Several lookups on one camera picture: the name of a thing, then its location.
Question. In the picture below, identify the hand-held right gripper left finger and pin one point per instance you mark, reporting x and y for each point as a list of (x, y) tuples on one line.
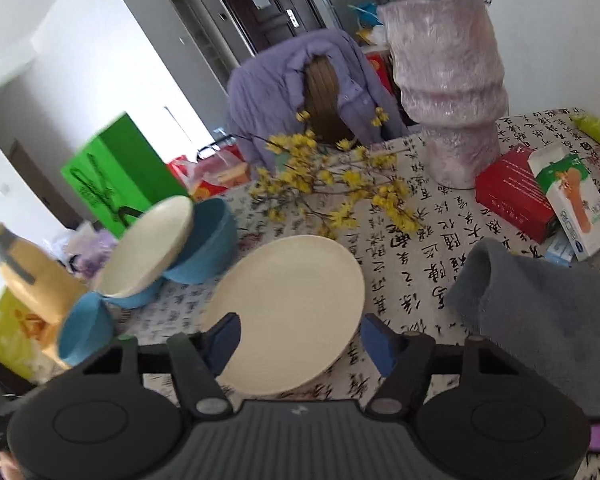
[(225, 345)]

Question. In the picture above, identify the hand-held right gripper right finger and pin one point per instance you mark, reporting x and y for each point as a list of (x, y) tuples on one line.
[(377, 345)]

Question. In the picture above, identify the cream plate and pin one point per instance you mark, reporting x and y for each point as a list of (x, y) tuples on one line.
[(140, 250), (285, 300)]

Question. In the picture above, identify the blue bowl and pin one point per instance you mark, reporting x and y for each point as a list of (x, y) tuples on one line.
[(140, 297), (87, 335), (210, 245)]

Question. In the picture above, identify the yellow printed box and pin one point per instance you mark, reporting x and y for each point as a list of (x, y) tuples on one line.
[(10, 335)]

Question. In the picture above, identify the yellow thermos jug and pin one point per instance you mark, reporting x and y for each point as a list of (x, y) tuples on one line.
[(35, 280)]

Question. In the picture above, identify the red plastic bag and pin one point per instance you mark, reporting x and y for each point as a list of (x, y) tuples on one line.
[(205, 185)]

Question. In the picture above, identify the purple plastic package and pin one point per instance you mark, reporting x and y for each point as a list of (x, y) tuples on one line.
[(90, 255)]

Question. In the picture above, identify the grey cloth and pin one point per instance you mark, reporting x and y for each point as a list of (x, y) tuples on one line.
[(540, 310)]

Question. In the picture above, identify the yellow flower branch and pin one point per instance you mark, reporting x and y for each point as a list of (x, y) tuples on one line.
[(350, 180)]

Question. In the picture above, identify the red box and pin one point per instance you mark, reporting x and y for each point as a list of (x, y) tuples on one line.
[(510, 195)]

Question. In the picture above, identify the green paper bag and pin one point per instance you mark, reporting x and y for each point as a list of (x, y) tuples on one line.
[(125, 160)]

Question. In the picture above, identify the white green box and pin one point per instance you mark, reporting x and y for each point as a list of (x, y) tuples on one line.
[(575, 210)]

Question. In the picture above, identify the wooden chair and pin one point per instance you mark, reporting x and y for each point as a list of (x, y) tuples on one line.
[(322, 100)]

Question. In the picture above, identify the purple jacket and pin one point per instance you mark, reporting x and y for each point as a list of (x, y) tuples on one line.
[(275, 90)]

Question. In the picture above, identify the pink textured vase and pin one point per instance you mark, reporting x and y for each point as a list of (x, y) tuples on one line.
[(445, 85)]

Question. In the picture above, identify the yellow green plastic bag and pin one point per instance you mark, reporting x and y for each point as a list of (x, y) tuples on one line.
[(597, 130)]

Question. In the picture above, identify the dark brown door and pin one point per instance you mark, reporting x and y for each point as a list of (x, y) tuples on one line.
[(260, 10)]

